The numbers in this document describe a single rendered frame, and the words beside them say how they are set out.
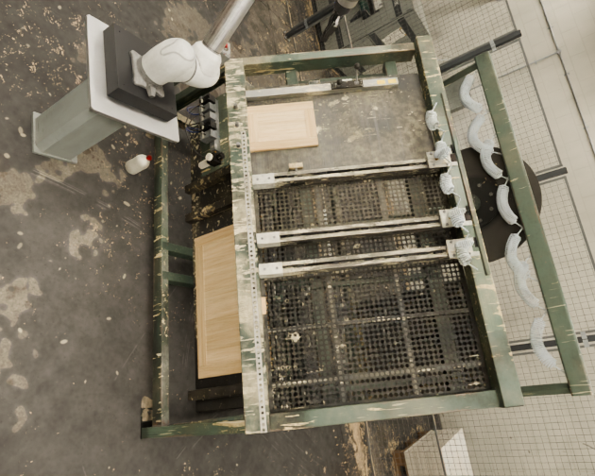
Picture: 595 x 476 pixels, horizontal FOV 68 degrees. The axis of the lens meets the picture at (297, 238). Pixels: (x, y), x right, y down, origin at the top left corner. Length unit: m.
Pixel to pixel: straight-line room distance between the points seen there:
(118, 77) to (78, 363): 1.47
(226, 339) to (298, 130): 1.32
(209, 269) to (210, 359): 0.55
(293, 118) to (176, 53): 0.88
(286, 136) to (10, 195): 1.51
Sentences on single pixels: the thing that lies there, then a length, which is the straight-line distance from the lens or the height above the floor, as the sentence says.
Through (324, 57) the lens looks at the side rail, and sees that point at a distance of 3.03.
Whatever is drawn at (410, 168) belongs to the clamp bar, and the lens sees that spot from 2.62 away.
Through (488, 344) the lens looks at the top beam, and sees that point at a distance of 2.41.
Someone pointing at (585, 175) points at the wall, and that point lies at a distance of 7.18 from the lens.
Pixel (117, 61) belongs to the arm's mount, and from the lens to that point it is 2.31.
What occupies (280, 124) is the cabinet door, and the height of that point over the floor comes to 1.05.
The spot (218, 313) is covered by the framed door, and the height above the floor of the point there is 0.44.
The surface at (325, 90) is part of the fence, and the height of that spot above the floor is 1.31.
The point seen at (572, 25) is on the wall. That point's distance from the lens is 7.98.
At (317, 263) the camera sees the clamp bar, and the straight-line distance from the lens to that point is 2.37.
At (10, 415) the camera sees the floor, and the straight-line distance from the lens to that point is 2.53.
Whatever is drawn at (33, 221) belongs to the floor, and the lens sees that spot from 2.73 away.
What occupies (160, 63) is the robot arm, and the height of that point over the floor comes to 0.99.
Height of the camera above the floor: 2.31
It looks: 30 degrees down
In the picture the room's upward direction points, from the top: 72 degrees clockwise
